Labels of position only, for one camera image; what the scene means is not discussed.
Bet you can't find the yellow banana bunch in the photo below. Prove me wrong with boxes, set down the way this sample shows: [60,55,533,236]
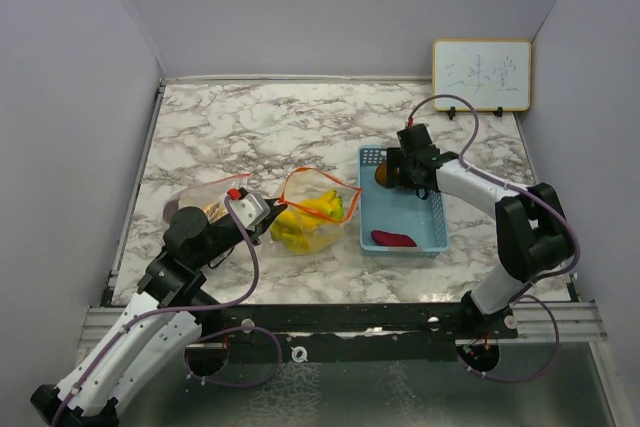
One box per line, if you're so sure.
[269,190,344,255]

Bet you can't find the brown kiwi fruit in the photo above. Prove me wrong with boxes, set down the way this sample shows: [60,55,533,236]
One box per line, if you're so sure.
[374,162,389,188]

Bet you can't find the clear zip bag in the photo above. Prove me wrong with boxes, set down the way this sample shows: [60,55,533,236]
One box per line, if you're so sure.
[269,167,362,256]
[162,173,251,225]

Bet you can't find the clear zip top bag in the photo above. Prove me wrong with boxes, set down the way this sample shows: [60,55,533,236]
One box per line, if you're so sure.
[162,173,251,225]

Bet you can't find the magenta sweet potato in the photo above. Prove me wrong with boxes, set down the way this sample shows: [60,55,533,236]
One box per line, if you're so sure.
[370,230,417,248]

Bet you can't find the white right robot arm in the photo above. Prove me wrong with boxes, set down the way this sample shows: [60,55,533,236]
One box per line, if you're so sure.
[375,124,579,338]

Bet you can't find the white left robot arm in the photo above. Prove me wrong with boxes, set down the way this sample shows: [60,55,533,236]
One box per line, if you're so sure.
[30,188,287,426]

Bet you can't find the light blue plastic basket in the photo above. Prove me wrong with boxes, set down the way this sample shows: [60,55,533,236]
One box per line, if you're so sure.
[358,145,449,258]

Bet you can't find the small framed whiteboard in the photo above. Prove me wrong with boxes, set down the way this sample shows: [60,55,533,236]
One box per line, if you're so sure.
[432,39,532,114]

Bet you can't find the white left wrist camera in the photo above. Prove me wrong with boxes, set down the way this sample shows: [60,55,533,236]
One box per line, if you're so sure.
[225,188,262,232]

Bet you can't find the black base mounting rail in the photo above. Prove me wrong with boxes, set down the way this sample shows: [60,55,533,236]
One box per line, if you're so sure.
[186,302,517,364]

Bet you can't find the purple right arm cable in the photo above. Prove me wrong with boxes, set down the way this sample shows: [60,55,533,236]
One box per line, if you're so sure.
[406,93,582,381]

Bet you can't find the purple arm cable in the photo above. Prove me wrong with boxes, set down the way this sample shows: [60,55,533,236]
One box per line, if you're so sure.
[49,196,283,427]
[406,93,582,381]

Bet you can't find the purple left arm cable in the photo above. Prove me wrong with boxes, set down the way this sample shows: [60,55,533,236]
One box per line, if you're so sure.
[49,196,283,427]

